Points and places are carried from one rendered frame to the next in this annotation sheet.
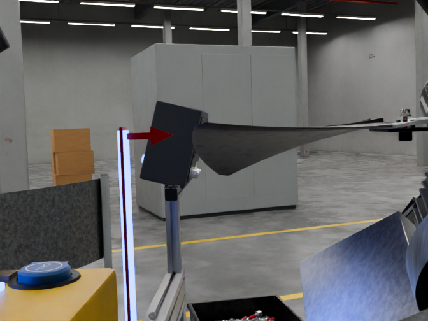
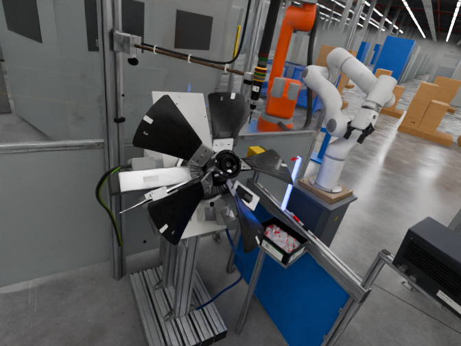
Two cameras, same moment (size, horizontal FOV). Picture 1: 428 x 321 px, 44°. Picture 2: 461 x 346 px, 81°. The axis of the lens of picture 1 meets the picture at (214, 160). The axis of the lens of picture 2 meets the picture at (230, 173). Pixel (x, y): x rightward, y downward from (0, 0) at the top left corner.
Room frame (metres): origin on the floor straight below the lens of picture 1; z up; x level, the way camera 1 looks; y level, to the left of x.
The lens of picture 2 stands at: (1.45, -0.90, 1.70)
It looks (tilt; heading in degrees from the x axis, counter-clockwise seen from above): 29 degrees down; 142
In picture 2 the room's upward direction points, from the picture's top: 11 degrees clockwise
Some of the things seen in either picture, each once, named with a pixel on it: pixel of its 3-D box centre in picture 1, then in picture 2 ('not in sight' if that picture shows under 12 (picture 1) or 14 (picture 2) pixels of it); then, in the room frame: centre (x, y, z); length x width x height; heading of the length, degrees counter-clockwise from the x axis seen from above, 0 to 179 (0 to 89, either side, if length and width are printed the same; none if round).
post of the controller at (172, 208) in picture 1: (173, 229); (374, 270); (1.19, 0.10, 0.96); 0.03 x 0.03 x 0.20; 87
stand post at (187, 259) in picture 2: not in sight; (186, 271); (0.53, -0.36, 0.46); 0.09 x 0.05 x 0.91; 87
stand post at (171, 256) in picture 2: not in sight; (173, 228); (0.30, -0.35, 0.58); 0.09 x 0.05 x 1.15; 87
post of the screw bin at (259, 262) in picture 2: not in sight; (250, 290); (0.76, -0.06, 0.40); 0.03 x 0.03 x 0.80; 12
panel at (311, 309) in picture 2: not in sight; (276, 274); (0.76, 0.12, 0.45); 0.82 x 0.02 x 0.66; 177
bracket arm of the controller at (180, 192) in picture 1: (177, 188); (409, 275); (1.29, 0.09, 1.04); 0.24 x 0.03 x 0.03; 177
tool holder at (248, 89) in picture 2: not in sight; (254, 88); (0.64, -0.24, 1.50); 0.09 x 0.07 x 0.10; 32
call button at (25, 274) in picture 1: (44, 275); not in sight; (0.41, 0.14, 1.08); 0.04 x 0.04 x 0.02
